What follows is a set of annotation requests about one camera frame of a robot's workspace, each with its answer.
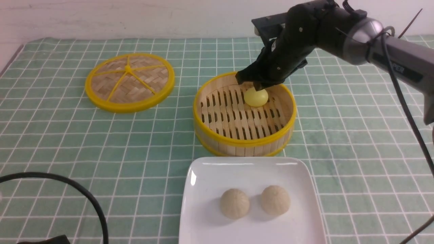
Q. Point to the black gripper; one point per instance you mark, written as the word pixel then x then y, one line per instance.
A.
pixel 288 38

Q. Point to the yellow steamed bun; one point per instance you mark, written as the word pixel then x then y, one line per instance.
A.
pixel 255 98

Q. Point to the beige steamed bun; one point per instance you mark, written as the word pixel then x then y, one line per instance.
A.
pixel 275 200
pixel 234 204

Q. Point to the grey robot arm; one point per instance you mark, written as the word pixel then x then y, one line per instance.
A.
pixel 350 35

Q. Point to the beige steamed bun on plate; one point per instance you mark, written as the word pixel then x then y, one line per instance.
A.
pixel 234 204

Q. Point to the white square plate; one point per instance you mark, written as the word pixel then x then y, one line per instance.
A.
pixel 202 222

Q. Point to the yellow bamboo steamer basket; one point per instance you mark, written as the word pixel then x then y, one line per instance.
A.
pixel 226 126

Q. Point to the yellow woven steamer lid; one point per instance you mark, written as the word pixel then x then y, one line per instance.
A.
pixel 130 83

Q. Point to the green checkered tablecloth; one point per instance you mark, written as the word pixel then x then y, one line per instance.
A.
pixel 372 179

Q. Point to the black object bottom left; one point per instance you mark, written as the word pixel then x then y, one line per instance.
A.
pixel 61 239

